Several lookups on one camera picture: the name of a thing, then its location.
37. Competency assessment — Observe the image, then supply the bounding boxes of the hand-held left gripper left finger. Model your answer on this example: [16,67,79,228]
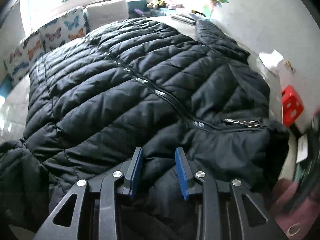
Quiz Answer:
[32,147,144,240]

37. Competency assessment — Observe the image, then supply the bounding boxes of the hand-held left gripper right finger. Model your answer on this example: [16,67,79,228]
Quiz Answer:
[174,147,288,240]

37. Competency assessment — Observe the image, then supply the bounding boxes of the black puffer jacket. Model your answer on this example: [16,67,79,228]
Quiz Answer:
[0,17,290,233]

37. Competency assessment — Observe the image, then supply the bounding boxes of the pink cloth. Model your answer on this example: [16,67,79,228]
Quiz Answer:
[270,177,320,240]

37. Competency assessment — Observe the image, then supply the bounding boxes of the red plastic stool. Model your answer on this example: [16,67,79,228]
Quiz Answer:
[281,85,304,128]

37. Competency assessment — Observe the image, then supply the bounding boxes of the grey quilted star table cover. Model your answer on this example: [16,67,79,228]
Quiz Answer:
[0,14,200,145]

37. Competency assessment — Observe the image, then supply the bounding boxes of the white paper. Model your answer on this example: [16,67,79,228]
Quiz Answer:
[259,50,293,85]

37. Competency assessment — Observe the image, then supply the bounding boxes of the grey remote control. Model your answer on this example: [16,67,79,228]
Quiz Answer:
[171,14,197,25]

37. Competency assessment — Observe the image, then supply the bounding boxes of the blue bench cushion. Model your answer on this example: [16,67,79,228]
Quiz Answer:
[0,79,12,97]

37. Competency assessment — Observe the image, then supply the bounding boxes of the butterfly print pillow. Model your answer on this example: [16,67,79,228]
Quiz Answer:
[41,6,87,52]
[4,34,44,80]

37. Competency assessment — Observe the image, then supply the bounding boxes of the white pillow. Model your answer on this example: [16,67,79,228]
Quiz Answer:
[86,0,129,30]

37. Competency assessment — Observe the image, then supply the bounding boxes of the teal cushion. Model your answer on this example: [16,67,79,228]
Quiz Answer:
[127,0,148,18]

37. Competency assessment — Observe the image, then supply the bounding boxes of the yellow green plush toy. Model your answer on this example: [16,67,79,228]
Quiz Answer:
[146,0,167,9]

